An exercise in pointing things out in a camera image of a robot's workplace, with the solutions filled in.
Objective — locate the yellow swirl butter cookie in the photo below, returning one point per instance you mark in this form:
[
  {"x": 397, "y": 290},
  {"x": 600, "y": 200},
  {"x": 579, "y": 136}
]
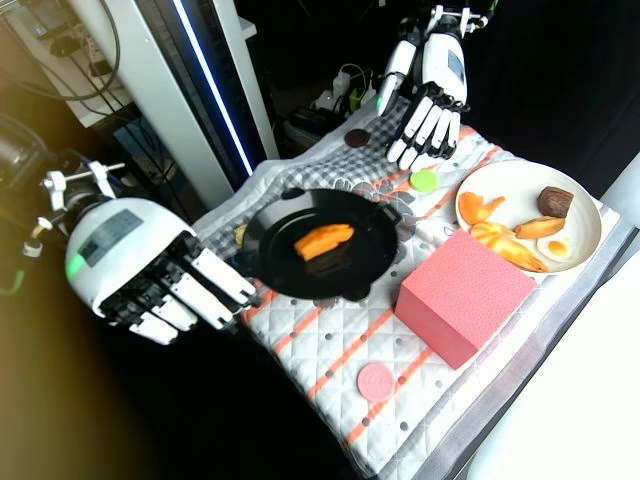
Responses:
[{"x": 240, "y": 234}]

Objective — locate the green plug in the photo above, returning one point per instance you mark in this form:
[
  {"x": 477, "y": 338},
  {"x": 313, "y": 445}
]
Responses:
[{"x": 356, "y": 97}]

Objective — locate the pink round cookie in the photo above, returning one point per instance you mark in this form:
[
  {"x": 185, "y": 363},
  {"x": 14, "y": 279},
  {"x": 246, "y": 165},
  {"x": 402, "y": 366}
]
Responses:
[{"x": 376, "y": 381}]

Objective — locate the cream round plate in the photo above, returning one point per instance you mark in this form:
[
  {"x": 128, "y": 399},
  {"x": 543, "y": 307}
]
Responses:
[{"x": 520, "y": 180}]

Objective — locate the orange toy shrimp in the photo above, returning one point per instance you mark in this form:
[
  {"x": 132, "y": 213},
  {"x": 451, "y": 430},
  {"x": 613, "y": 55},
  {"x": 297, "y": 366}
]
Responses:
[{"x": 502, "y": 244}]

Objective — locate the red cube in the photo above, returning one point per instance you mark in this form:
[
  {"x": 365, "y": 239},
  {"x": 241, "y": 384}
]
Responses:
[{"x": 465, "y": 285}]

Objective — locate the white charger plug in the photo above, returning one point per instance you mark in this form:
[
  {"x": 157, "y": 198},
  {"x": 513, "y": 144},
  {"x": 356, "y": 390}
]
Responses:
[{"x": 343, "y": 82}]

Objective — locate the orange toy sweet potato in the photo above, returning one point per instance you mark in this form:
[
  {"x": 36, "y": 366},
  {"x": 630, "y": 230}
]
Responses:
[{"x": 322, "y": 240}]

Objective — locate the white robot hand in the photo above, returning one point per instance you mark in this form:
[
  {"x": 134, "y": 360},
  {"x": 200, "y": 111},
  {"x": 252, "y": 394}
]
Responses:
[
  {"x": 120, "y": 250},
  {"x": 445, "y": 65}
]

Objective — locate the white column with blue light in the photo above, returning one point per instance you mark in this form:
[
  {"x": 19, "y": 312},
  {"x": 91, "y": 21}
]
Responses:
[{"x": 150, "y": 100}]

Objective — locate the black power adapter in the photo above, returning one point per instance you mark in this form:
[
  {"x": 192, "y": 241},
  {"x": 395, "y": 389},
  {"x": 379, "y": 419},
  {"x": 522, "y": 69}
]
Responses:
[{"x": 310, "y": 120}]

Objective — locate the golden toy dumpling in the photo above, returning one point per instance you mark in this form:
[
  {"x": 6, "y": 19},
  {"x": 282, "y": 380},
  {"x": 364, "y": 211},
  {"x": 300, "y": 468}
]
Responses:
[{"x": 540, "y": 227}]

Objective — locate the white power strip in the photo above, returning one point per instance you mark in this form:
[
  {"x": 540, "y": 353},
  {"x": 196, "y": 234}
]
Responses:
[{"x": 325, "y": 102}]

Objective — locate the black frying pan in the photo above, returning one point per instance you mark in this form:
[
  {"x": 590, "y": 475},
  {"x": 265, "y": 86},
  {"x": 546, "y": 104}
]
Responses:
[{"x": 360, "y": 235}]

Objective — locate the brown toy meat piece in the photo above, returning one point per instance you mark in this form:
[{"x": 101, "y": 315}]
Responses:
[{"x": 555, "y": 201}]

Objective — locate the brown sandwich cookie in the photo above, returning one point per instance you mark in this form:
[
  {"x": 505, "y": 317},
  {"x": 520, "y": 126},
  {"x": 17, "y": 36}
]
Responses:
[{"x": 357, "y": 138}]

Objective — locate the green round cookie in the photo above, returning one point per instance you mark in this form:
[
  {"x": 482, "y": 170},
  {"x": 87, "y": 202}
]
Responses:
[{"x": 425, "y": 181}]

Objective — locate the grey checked quilt with bear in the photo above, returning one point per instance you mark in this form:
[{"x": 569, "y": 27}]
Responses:
[{"x": 350, "y": 340}]

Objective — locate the toy fried egg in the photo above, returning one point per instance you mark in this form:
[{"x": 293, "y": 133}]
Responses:
[{"x": 556, "y": 247}]

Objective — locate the orange toy peel piece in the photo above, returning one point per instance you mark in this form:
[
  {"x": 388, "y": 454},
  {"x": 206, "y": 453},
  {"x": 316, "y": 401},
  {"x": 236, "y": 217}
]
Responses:
[{"x": 472, "y": 207}]

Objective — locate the black curtain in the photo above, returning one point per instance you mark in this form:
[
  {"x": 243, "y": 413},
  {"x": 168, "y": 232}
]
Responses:
[{"x": 560, "y": 75}]

